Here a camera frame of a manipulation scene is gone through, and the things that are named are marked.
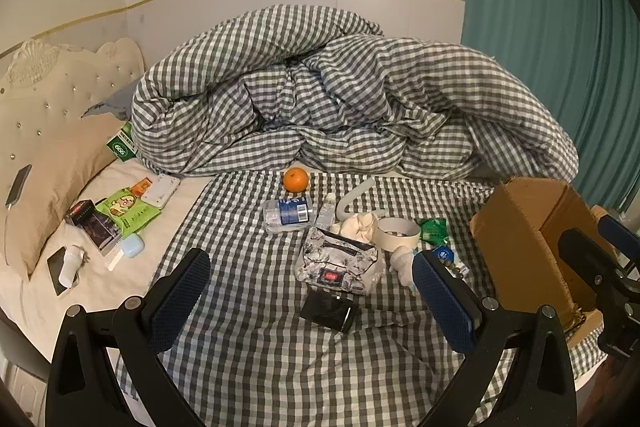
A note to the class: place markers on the black wallet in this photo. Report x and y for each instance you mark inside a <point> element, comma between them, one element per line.
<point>327,312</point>

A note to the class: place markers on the cream mattress cover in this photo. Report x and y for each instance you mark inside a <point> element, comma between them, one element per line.
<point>135,287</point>

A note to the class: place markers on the dark smartphone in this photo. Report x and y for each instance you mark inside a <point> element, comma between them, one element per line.
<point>54,272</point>

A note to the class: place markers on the orange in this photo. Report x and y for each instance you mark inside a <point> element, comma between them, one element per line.
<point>296,180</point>

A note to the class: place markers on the beige pillow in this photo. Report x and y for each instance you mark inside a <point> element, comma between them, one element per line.
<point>50,167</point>

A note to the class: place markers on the small clear bottle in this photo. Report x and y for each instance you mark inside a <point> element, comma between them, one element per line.
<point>325,212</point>

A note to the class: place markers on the green medicine box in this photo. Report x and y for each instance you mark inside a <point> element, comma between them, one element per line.
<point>121,144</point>

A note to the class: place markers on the white comb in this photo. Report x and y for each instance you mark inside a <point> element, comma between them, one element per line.
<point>115,255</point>

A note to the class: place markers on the clear plastic bottle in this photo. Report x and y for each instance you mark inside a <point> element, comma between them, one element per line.
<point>287,214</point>

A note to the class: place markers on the floral zip pouch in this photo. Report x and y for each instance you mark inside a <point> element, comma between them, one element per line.
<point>335,264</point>

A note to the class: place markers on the grey checkered duvet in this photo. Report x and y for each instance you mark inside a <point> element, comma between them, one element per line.
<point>350,82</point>

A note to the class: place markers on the grey-blue cloth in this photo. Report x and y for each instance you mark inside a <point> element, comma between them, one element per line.
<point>117,104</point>

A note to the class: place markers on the teal curtain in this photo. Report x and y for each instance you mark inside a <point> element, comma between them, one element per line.
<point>550,32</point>

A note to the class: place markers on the crumpled white cloth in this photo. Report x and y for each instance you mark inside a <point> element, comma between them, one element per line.
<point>357,229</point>

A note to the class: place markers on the white flat device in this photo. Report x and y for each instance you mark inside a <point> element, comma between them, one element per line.
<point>161,192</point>

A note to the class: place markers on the orange packet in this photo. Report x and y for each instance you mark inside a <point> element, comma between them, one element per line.
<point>142,185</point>

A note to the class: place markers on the green foil packet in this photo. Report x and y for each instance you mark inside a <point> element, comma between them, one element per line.
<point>432,231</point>

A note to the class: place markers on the green snack packet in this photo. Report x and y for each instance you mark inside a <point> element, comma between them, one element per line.
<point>125,212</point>

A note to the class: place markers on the black box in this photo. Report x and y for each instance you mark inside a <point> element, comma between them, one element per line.
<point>92,227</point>

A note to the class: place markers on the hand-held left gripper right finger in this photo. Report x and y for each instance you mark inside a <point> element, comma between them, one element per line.
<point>442,302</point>

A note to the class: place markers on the tape roll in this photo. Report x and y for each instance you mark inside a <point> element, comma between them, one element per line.
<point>385,239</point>

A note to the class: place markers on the white curved tube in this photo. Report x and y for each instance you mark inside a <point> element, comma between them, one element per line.
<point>357,192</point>

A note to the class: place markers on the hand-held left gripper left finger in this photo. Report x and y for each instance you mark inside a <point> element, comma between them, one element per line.
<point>180,297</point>

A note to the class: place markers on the cream tufted headboard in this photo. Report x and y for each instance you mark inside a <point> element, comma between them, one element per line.
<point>65,67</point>

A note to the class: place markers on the cardboard box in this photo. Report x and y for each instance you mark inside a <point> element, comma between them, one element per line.
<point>520,247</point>

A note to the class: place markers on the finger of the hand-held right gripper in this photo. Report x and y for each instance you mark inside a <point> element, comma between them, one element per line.
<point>617,229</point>
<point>585,252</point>

